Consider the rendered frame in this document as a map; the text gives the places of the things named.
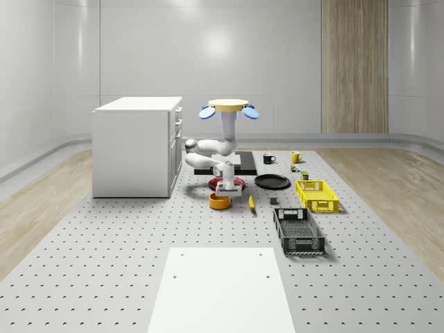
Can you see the yellow bowl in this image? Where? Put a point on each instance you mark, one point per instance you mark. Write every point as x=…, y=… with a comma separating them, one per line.
x=218, y=204

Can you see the dark grey basket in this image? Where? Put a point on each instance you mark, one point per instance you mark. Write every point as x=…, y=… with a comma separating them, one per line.
x=298, y=232

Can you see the white cabinet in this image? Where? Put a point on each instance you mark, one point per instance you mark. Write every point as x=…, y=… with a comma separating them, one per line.
x=132, y=152

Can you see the grey cube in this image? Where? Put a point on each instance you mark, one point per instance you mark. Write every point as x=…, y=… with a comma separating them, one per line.
x=274, y=200

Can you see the banana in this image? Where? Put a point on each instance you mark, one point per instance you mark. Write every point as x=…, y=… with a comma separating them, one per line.
x=252, y=203

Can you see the black stove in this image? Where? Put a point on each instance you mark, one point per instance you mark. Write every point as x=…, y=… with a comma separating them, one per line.
x=248, y=163

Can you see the red plate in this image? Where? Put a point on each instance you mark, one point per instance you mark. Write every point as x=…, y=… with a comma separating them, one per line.
x=239, y=182

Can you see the black mug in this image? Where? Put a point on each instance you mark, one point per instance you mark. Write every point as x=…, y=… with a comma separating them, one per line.
x=267, y=159

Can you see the black plate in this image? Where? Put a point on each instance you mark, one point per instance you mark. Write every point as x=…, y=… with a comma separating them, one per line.
x=272, y=181

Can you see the puzzle cube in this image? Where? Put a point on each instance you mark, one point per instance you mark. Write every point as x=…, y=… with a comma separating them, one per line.
x=295, y=169

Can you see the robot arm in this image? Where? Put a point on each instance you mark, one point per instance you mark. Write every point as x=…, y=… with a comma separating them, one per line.
x=227, y=133

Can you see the yellow mug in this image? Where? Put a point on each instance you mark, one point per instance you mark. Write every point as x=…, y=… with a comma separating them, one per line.
x=295, y=157

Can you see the white board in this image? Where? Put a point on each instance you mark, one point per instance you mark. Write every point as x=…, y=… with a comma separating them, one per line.
x=222, y=291

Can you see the yellow basket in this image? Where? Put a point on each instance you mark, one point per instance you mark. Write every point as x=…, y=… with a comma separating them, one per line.
x=317, y=197

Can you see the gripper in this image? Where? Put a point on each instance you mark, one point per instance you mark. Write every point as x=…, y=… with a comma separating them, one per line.
x=227, y=190

